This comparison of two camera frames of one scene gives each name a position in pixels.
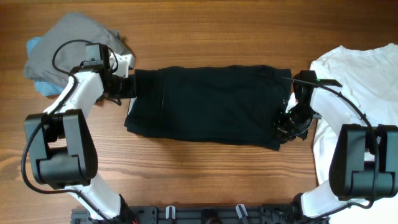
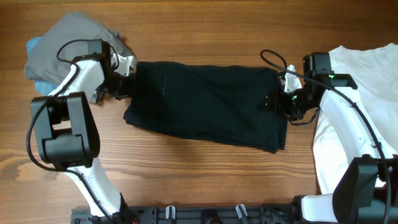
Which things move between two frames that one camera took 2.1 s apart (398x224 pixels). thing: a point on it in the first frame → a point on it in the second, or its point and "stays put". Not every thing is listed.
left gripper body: (122, 87) stays put
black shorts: (241, 104) stays put
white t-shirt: (369, 77) stays put
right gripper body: (295, 122) → (291, 104)
